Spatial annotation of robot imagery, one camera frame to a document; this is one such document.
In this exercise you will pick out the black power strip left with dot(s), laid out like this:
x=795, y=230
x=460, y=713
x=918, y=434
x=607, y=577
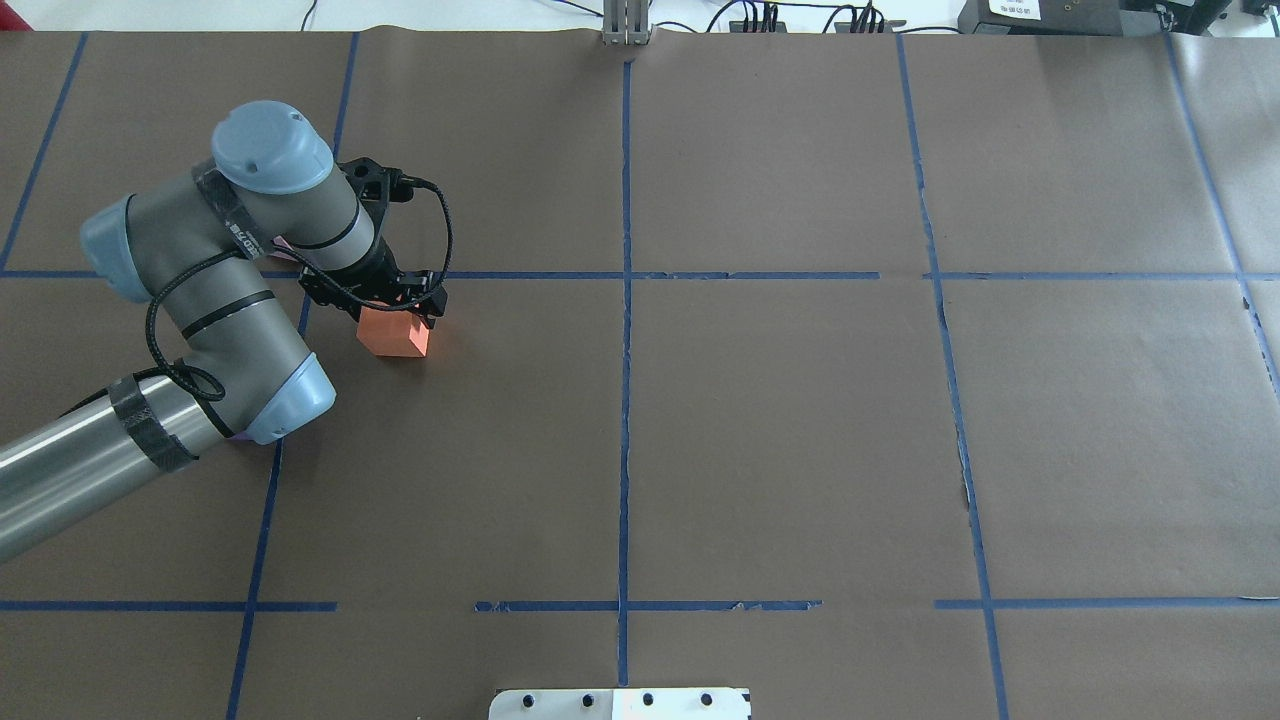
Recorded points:
x=758, y=18

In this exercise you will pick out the black power strip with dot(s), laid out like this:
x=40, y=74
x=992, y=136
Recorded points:
x=758, y=18
x=861, y=20

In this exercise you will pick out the aluminium frame post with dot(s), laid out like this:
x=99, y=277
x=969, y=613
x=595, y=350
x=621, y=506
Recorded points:
x=626, y=23

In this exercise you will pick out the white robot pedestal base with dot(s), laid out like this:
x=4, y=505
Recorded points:
x=623, y=703

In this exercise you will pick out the orange foam cube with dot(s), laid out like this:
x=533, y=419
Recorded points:
x=392, y=333

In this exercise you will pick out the black computer box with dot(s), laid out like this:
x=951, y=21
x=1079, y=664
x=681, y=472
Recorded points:
x=1089, y=18

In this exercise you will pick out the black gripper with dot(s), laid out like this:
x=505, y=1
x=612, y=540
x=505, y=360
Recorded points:
x=377, y=272

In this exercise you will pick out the black power strip right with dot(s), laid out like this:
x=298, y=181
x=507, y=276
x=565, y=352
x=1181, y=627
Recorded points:
x=861, y=20

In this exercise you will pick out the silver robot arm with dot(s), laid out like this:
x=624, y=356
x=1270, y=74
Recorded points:
x=227, y=361

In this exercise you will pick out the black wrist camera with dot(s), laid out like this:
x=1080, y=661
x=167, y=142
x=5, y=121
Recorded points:
x=372, y=182

